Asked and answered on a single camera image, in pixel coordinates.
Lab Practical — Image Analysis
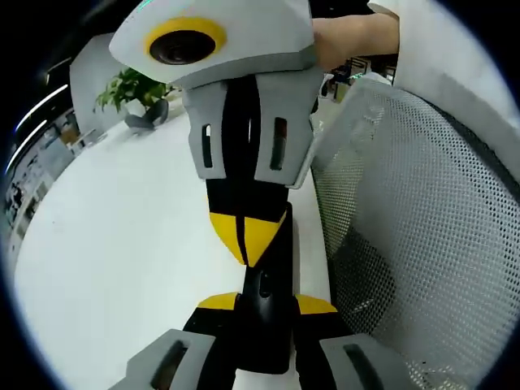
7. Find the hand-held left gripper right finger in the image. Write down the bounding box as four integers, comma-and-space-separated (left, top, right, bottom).
292, 294, 411, 390

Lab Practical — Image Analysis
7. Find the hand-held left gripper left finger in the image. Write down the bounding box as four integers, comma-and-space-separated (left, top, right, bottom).
107, 291, 241, 390

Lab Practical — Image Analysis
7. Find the green potted plant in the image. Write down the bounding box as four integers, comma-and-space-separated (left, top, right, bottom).
94, 67, 179, 115

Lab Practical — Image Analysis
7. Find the grey mesh office chair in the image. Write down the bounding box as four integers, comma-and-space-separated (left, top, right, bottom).
311, 76, 520, 390

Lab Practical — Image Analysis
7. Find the ceiling light strip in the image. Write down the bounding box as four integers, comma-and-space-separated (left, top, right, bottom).
5, 119, 48, 172
14, 84, 69, 135

